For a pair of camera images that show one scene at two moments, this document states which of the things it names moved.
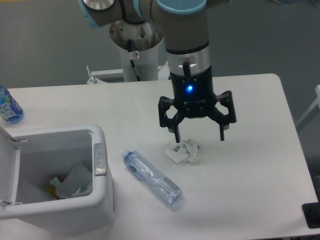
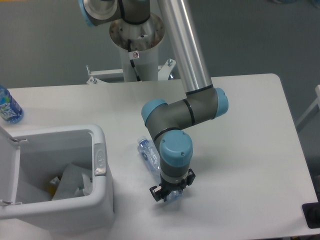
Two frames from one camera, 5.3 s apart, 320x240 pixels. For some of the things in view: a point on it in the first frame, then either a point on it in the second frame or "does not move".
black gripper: (194, 97) → (167, 188)
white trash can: (58, 177) does not move
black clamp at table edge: (311, 212) does not move
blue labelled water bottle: (10, 110) does not move
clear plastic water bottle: (164, 189) → (150, 153)
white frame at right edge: (316, 103) does not move
